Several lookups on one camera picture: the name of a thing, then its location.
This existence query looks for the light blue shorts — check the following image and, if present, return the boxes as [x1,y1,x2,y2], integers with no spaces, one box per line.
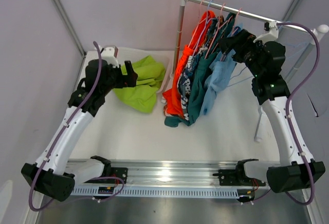
[200,23,244,117]

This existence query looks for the blue hanger for patterned shorts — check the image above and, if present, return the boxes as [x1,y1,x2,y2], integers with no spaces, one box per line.
[195,6,216,52]

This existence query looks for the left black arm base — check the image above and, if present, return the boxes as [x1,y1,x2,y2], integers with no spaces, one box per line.
[88,156,128,184]

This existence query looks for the silver clothes rack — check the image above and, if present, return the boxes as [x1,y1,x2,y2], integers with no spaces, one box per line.
[171,0,329,142]

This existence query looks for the slotted grey cable duct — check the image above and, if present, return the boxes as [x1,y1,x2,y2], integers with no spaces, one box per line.
[71,185,239,199]

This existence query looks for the aluminium mounting rail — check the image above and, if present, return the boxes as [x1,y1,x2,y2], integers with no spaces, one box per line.
[66,159,281,188]

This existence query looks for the orange shorts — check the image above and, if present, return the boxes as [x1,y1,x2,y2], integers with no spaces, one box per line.
[162,9,216,118]

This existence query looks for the pink hanger for orange shorts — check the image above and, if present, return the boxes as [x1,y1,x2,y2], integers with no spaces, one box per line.
[191,0,208,49]

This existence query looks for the teal green shorts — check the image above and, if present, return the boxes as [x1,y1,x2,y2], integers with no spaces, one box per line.
[163,13,242,127]

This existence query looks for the white plastic basket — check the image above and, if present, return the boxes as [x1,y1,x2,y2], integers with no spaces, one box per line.
[116,47,174,93]

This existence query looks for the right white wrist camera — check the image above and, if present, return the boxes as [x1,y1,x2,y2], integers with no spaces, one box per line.
[253,21,279,44]

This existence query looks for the blue wire hanger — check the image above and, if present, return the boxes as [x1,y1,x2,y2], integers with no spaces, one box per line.
[227,20,313,88]

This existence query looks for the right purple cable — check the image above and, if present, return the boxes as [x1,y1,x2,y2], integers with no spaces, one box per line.
[276,22,321,206]

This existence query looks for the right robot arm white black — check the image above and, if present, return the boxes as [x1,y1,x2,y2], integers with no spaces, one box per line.
[219,29,325,193]

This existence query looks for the lime green shorts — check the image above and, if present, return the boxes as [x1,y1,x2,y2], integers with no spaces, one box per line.
[113,55,166,114]

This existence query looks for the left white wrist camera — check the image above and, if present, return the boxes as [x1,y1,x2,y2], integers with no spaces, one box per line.
[100,45,119,68]

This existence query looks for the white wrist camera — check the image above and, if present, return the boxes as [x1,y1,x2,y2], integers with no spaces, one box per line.
[253,21,279,44]
[100,45,119,68]

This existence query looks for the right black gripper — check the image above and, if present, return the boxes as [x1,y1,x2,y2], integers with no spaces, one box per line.
[218,29,266,78]

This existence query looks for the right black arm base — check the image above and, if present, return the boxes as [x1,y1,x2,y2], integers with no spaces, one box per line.
[212,159,266,186]

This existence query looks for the patterned navy white shorts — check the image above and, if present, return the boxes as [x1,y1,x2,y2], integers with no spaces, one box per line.
[177,17,218,121]

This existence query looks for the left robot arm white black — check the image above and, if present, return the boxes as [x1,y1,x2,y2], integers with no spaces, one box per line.
[21,60,138,202]

